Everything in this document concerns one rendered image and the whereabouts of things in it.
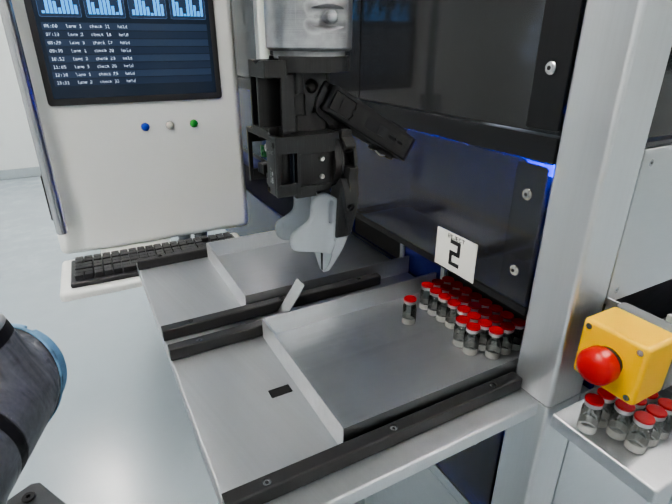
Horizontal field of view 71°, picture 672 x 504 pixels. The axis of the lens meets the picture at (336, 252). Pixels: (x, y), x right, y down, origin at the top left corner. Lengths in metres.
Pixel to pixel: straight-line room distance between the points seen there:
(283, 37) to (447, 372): 0.49
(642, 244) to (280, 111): 0.45
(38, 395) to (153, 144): 0.85
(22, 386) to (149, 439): 1.38
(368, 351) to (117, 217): 0.85
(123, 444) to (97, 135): 1.12
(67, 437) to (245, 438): 1.51
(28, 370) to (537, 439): 0.61
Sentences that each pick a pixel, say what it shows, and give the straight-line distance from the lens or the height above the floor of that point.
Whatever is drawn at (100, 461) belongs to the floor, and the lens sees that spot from 1.93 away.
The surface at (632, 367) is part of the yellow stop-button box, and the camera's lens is 0.58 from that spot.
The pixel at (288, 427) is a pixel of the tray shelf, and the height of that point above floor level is 0.88.
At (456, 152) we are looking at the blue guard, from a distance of 0.69.
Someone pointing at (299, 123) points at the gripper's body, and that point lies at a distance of 0.44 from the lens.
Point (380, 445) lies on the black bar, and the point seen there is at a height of 0.89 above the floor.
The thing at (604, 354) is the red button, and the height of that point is 1.01.
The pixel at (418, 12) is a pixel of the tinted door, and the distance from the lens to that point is 0.77.
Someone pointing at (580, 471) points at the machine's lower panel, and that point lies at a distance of 0.88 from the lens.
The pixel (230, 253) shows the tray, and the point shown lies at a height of 0.88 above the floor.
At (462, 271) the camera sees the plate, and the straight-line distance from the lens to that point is 0.71.
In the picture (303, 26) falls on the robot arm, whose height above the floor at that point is 1.32.
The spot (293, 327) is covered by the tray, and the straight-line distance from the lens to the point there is 0.78.
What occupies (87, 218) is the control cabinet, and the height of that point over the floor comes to 0.89.
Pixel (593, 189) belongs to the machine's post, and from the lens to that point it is 0.56.
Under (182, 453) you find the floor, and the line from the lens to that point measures 1.86.
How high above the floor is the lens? 1.31
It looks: 24 degrees down
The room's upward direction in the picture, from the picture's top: straight up
